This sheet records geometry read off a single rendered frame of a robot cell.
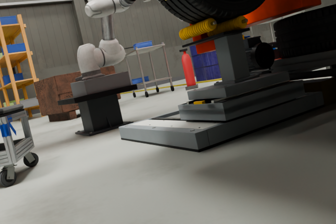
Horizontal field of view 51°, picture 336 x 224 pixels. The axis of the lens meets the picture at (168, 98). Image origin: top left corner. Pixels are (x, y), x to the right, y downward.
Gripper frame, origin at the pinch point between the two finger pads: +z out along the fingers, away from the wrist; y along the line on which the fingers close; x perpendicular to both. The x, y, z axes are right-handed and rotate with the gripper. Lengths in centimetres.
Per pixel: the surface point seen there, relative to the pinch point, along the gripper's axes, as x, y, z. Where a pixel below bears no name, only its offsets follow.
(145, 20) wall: 121, -429, -805
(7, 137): -62, 86, 9
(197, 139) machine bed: -77, 23, 57
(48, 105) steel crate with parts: -60, 5, -316
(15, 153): -70, 84, 8
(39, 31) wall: 126, -109, -798
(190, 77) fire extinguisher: -65, -206, -284
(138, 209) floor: -83, 65, 88
